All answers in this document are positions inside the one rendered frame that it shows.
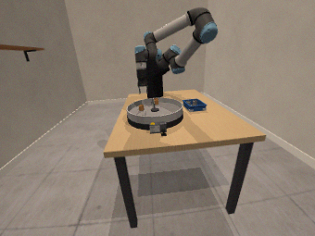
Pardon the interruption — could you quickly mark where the blue rectangular crate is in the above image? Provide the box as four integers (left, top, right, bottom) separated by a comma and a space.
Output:
183, 99, 207, 112

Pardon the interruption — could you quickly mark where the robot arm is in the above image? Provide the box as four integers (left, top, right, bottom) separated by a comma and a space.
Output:
135, 7, 218, 74

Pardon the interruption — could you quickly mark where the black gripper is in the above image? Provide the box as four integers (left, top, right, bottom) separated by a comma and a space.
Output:
136, 62, 148, 94

